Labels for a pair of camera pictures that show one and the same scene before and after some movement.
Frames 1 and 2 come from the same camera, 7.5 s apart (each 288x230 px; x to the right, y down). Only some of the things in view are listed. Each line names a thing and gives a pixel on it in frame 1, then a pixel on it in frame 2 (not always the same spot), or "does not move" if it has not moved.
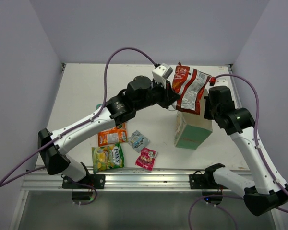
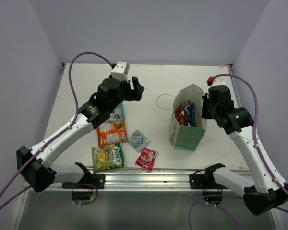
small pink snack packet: (147, 158) does not move
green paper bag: (191, 130) to (197, 96)
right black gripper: (207, 114) does not move
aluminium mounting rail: (136, 179) does not move
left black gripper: (168, 97) to (135, 95)
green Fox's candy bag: (107, 157) does not move
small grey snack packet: (138, 141) does not move
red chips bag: (190, 84) to (179, 113)
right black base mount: (204, 181) does not move
